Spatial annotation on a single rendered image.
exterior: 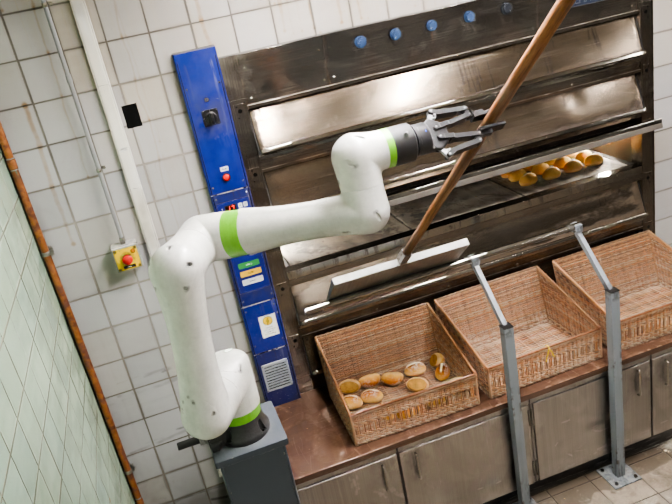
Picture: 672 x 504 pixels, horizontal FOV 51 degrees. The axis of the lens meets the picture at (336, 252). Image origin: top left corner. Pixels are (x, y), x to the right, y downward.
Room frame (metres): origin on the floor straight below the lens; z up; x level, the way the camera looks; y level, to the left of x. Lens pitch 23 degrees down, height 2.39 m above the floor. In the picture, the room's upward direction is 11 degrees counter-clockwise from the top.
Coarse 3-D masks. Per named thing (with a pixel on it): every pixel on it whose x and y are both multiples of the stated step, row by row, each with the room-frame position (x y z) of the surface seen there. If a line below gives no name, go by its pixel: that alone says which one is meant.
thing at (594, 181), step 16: (592, 176) 3.17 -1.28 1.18; (608, 176) 3.14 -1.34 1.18; (624, 176) 3.16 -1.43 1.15; (544, 192) 3.09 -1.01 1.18; (560, 192) 3.08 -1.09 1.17; (576, 192) 3.10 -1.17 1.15; (496, 208) 3.02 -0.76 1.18; (512, 208) 3.02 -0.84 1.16; (432, 224) 2.98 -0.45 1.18; (448, 224) 2.95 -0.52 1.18; (464, 224) 2.97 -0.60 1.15; (384, 240) 2.91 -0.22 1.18; (400, 240) 2.89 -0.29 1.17; (336, 256) 2.84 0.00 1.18; (352, 256) 2.84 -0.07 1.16; (288, 272) 2.77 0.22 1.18; (304, 272) 2.79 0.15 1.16
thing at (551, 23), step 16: (560, 0) 1.34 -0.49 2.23; (560, 16) 1.36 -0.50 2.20; (544, 32) 1.40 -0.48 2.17; (528, 48) 1.45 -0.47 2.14; (544, 48) 1.44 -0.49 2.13; (528, 64) 1.47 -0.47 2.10; (512, 80) 1.52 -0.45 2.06; (512, 96) 1.56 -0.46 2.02; (496, 112) 1.61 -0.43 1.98; (480, 144) 1.72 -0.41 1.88; (464, 160) 1.79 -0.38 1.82; (448, 176) 1.89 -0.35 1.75; (448, 192) 1.92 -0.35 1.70; (432, 208) 2.02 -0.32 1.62; (416, 240) 2.20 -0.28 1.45
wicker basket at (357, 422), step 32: (384, 320) 2.82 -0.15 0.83; (416, 320) 2.83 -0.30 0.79; (320, 352) 2.68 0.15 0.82; (352, 352) 2.76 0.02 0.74; (384, 352) 2.78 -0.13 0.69; (416, 352) 2.79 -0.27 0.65; (448, 352) 2.69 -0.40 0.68; (384, 384) 2.68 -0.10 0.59; (448, 384) 2.39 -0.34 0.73; (352, 416) 2.31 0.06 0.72; (384, 416) 2.33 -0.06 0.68; (416, 416) 2.36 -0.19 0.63
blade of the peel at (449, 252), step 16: (464, 240) 2.45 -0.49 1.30; (416, 256) 2.40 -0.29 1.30; (432, 256) 2.42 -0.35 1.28; (448, 256) 2.49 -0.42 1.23; (352, 272) 2.35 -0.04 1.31; (368, 272) 2.35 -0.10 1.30; (384, 272) 2.38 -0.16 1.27; (400, 272) 2.46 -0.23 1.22; (416, 272) 2.53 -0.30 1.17; (336, 288) 2.35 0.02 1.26; (352, 288) 2.42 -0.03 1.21
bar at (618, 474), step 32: (576, 224) 2.68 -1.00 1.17; (480, 256) 2.57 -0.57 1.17; (384, 288) 2.48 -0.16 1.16; (608, 288) 2.49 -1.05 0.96; (608, 320) 2.48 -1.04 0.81; (512, 352) 2.35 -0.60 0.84; (608, 352) 2.48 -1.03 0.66; (512, 384) 2.35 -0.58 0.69; (512, 416) 2.35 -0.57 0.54; (608, 480) 2.45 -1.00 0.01
